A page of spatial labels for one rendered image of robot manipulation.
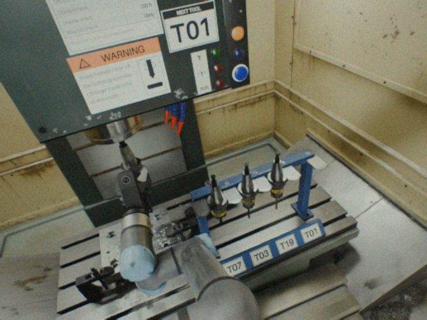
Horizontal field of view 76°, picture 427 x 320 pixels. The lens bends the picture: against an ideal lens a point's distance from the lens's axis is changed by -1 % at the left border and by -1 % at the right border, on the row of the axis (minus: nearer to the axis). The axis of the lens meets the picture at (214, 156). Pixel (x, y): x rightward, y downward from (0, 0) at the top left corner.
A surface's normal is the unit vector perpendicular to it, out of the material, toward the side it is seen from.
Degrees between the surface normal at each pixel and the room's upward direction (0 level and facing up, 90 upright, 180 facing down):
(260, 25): 90
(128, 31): 90
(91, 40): 90
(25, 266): 24
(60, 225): 0
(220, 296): 38
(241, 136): 90
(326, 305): 8
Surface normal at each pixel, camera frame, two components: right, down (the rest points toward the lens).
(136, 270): 0.23, 0.59
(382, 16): -0.92, 0.32
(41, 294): 0.26, -0.84
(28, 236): -0.13, -0.78
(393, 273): -0.49, -0.58
